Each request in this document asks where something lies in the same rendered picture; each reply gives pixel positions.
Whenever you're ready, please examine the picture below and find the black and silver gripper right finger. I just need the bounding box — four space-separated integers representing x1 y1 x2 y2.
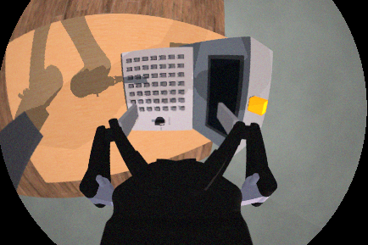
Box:
187 103 277 207

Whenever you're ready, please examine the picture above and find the grey control console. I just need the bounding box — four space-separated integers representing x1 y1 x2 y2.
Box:
121 36 273 146

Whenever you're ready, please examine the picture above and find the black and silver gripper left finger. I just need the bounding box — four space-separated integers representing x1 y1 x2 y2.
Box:
79 104 164 208

